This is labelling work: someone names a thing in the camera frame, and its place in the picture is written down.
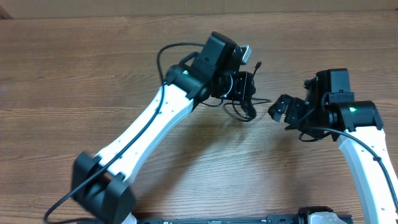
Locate black thin cable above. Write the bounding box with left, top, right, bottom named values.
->
left=200, top=61, right=272, bottom=123

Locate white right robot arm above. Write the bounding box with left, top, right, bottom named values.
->
left=268, top=68, right=397, bottom=223

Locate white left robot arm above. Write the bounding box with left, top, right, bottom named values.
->
left=71, top=32, right=256, bottom=223

